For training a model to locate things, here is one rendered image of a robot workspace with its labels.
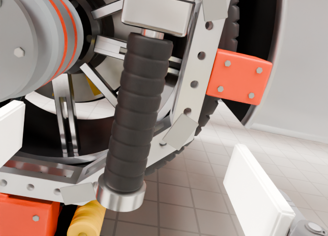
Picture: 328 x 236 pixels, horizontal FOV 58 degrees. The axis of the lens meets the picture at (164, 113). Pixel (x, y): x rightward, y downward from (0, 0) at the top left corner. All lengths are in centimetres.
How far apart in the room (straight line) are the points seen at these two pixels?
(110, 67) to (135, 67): 44
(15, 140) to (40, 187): 37
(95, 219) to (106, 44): 33
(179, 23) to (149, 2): 3
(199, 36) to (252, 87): 11
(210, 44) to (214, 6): 5
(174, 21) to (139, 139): 9
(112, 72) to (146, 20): 45
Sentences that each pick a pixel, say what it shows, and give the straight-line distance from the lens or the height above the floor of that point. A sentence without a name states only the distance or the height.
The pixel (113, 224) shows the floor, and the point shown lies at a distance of 145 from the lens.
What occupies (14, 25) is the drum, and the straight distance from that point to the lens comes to 33.
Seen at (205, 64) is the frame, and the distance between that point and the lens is 45.
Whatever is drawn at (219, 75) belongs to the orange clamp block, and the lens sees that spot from 46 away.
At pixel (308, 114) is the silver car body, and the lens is 65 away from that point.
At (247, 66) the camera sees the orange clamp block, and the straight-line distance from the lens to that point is 47.
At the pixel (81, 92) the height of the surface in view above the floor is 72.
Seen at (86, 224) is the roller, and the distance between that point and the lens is 59.
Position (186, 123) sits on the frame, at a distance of 47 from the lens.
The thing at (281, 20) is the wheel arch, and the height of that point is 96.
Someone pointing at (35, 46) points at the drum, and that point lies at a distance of 32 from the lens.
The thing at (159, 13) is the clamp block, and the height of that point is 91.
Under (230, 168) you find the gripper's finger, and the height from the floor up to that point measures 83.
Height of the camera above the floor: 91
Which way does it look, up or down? 17 degrees down
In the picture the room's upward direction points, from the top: 13 degrees clockwise
